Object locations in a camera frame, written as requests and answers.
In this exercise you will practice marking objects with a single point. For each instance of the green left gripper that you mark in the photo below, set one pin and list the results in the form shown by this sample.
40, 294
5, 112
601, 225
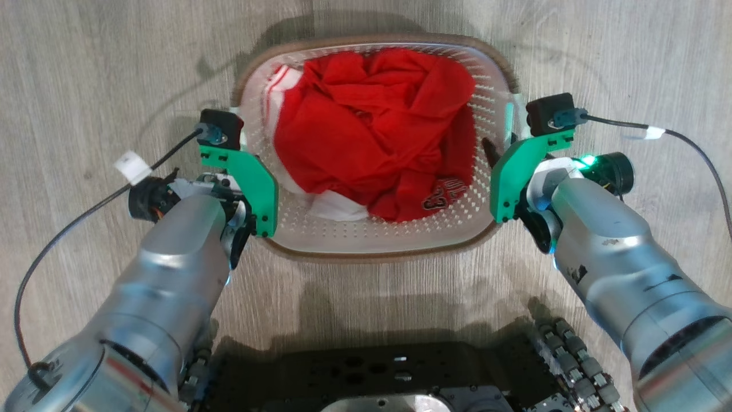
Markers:
260, 183

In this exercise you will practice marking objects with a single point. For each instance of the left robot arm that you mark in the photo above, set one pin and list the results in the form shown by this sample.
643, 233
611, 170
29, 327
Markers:
160, 286

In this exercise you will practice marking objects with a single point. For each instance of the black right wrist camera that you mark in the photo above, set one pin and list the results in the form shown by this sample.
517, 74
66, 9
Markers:
546, 113

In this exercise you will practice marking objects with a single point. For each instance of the white perforated laundry basket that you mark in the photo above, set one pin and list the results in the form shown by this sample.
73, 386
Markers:
372, 237

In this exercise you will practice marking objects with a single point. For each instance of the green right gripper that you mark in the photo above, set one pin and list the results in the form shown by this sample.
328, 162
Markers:
509, 171

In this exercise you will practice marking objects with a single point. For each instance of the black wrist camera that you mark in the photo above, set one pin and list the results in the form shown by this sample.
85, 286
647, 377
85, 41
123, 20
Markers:
546, 113
222, 127

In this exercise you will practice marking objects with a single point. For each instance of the roller wheel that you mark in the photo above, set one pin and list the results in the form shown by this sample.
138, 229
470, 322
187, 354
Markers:
197, 372
577, 366

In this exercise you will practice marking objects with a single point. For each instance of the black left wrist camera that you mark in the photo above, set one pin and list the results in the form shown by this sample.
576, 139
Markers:
222, 127

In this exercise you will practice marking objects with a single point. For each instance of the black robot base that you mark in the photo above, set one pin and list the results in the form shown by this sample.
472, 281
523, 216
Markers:
366, 372

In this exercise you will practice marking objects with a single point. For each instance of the white tape label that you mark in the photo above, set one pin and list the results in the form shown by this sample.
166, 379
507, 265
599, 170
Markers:
132, 166
652, 133

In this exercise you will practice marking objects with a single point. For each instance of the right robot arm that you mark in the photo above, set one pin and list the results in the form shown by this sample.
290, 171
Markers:
623, 257

